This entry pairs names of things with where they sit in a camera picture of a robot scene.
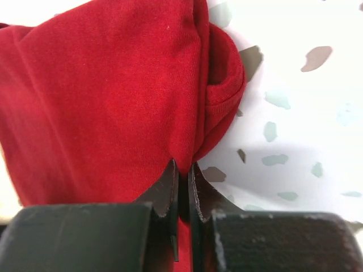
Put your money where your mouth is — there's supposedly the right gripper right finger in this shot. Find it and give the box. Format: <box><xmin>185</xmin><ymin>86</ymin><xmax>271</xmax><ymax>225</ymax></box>
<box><xmin>188</xmin><ymin>165</ymin><xmax>362</xmax><ymax>272</ymax></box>

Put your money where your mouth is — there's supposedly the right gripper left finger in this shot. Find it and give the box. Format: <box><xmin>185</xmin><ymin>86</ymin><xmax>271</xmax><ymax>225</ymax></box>
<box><xmin>1</xmin><ymin>161</ymin><xmax>179</xmax><ymax>272</ymax></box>

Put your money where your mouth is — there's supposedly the dark red t shirt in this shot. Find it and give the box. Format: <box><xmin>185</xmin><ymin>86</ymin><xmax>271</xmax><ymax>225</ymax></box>
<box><xmin>0</xmin><ymin>0</ymin><xmax>246</xmax><ymax>272</ymax></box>

